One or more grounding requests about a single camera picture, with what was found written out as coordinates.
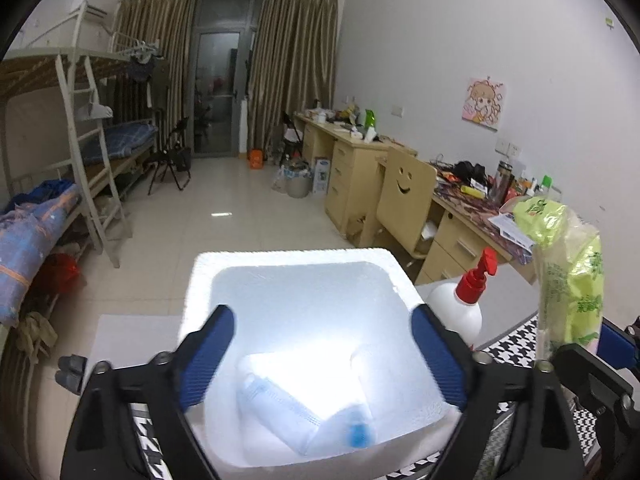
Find white box with blue label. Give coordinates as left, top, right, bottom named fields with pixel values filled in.
left=312, top=157, right=333, bottom=197

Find dark thermos bottle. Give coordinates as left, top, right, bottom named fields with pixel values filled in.
left=492, top=161, right=514, bottom=206

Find wooden desk with drawers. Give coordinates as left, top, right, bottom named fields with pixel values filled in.
left=294, top=111, right=419, bottom=242

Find white bottle with red pump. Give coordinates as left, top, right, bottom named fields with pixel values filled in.
left=425, top=247, right=498, bottom=351

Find black folding chair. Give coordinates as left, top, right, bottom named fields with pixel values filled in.
left=279, top=111, right=307, bottom=162

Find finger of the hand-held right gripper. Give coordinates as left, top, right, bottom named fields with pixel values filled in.
left=552, top=342, right=633, bottom=441
left=599, top=316, right=640, bottom=376

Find blue patterned quilt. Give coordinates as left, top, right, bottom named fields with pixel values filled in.
left=0, top=180, right=83, bottom=326

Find glass balcony door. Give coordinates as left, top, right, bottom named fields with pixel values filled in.
left=192, top=0, right=266, bottom=158

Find blue checkered mattress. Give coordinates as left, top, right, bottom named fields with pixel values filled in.
left=82, top=122, right=158, bottom=166

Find houndstooth table cloth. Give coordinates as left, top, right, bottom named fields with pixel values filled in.
left=127, top=314, right=640, bottom=480

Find pink cartoon wall poster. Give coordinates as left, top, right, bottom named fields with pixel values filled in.
left=462, top=77, right=508, bottom=132

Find grey slippers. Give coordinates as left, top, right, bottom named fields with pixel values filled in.
left=56, top=354, right=89, bottom=394

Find wooden smiley chair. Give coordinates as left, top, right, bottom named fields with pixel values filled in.
left=359, top=146, right=439, bottom=272

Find hanging dark clothes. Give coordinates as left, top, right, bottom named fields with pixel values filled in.
left=127, top=50, right=157, bottom=84

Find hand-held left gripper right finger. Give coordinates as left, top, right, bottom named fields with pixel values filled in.
left=410, top=304, right=586, bottom=480

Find printed paper sheet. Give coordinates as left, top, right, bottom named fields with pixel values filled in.
left=487, top=211, right=532, bottom=247

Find black folding stool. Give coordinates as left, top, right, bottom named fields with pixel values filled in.
left=146, top=116, right=194, bottom=197

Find brown curtain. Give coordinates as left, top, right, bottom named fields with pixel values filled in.
left=116, top=0, right=199, bottom=161
left=246, top=0, right=342, bottom=157

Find red bag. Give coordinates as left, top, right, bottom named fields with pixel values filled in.
left=45, top=254, right=82, bottom=297

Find white metal bunk bed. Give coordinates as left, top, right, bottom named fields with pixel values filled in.
left=0, top=0, right=161, bottom=311

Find black bag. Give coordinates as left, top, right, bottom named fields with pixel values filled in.
left=453, top=160, right=489, bottom=187

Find white foam box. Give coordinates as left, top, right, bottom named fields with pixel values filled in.
left=180, top=247, right=463, bottom=480

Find olive cloth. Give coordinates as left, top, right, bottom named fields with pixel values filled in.
left=16, top=310, right=59, bottom=357

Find green tissue pack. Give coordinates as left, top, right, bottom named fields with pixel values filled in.
left=512, top=197, right=606, bottom=361

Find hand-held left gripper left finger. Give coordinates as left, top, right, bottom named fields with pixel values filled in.
left=60, top=304, right=236, bottom=480

